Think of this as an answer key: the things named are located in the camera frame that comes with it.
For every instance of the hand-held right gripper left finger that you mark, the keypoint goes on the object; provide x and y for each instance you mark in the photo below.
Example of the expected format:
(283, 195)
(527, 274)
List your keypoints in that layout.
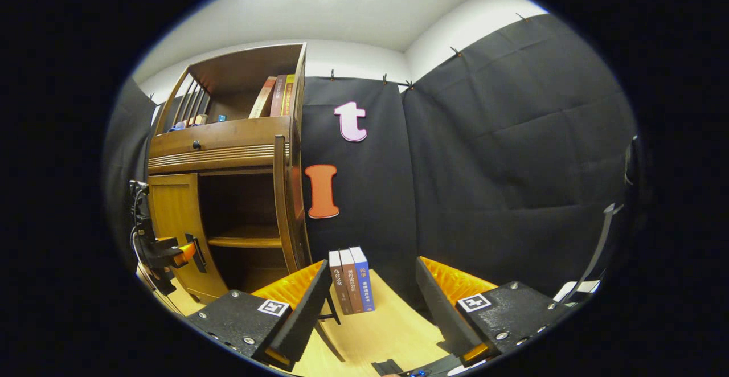
(302, 320)

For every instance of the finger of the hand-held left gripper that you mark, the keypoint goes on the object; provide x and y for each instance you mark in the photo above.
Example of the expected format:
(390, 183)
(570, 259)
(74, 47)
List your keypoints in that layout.
(185, 254)

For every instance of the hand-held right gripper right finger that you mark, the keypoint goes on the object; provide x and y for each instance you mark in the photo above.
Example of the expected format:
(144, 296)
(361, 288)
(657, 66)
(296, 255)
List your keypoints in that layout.
(441, 308)

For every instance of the wooden double-door shoe cabinet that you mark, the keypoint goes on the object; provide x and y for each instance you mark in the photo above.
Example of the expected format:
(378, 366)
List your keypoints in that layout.
(245, 69)

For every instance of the wooden inner cabinet shelf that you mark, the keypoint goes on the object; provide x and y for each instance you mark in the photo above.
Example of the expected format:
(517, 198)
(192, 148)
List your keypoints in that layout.
(245, 240)

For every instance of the black metal bookend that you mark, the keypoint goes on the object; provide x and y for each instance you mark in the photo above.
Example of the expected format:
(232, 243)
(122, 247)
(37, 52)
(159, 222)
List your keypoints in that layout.
(334, 311)

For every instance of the blue standing book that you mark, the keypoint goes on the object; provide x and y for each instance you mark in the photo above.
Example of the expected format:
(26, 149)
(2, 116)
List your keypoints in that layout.
(363, 280)

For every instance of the tan book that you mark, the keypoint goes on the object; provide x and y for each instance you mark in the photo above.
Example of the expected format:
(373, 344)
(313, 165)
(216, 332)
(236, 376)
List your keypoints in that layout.
(263, 98)

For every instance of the dark red book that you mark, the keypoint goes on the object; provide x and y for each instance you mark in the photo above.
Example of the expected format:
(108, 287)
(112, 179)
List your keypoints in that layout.
(278, 95)

